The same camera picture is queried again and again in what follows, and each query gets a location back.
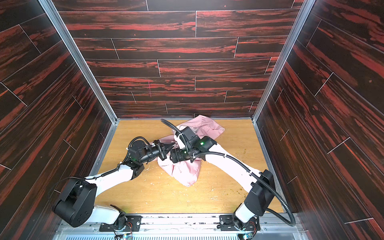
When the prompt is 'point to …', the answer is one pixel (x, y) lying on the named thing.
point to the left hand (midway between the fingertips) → (175, 143)
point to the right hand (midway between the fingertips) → (179, 154)
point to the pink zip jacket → (185, 172)
